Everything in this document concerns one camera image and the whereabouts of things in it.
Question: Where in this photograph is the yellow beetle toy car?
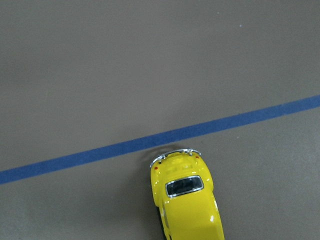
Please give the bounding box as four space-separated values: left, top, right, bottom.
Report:
149 148 225 240

